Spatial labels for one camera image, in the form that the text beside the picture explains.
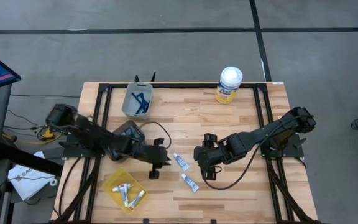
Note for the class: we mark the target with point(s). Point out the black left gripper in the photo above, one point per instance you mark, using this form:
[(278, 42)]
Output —
[(152, 154)]

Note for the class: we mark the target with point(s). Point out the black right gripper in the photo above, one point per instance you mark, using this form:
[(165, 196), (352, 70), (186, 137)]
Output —
[(210, 155)]

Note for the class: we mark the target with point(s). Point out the white travel toothpaste tube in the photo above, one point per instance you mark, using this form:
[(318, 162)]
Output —
[(125, 197), (136, 199), (121, 187), (190, 183), (181, 161)]

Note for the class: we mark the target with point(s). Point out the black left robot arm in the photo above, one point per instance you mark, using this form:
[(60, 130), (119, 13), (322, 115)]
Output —
[(98, 137)]

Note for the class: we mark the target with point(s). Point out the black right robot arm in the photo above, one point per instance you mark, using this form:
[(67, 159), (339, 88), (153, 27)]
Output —
[(259, 133)]

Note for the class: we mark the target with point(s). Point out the dark grey plastic bin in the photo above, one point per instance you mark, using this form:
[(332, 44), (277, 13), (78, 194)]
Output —
[(140, 138)]

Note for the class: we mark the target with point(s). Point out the yellow plastic tray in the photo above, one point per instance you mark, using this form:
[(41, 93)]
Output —
[(137, 187)]

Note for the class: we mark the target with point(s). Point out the light grey plastic bin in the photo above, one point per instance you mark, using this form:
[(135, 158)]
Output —
[(128, 105)]

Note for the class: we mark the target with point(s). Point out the Lysol wipes canister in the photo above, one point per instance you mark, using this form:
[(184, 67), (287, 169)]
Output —
[(228, 84)]

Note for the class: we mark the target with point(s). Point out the black desk bar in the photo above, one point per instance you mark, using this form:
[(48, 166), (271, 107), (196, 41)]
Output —
[(26, 160)]

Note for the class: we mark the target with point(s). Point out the white printed paper sheet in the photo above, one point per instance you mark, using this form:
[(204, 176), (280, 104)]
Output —
[(26, 183)]

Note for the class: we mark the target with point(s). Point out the black edge bracket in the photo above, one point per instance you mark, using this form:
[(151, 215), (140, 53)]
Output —
[(145, 221), (213, 221)]

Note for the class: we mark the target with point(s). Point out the black aluminium table frame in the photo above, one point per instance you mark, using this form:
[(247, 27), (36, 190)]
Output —
[(182, 85)]

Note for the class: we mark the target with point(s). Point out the black pointed bracket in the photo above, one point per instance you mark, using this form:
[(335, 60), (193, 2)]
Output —
[(137, 78), (153, 76)]

